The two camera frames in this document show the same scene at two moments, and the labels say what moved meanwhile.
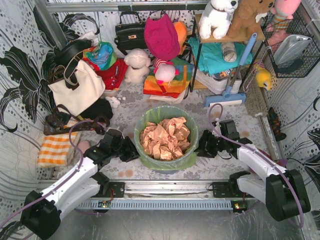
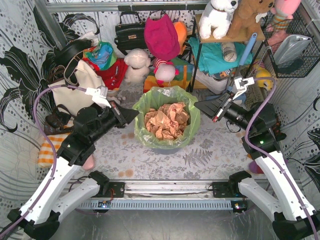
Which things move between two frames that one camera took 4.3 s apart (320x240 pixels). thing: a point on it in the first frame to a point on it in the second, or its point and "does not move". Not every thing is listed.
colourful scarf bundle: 103,55 does not move
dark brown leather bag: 61,121 does not move
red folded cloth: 113,75 does not move
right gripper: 208,144 to 220,109
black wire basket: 294,44 does not move
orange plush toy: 181,30 does not move
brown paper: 166,140 to 167,122
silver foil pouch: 290,48 does not move
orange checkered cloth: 54,148 does not move
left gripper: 125,150 to 115,114
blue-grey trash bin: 170,166 to 167,151
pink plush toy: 283,10 does not move
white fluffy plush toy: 137,62 does not move
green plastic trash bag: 155,114 to 160,96
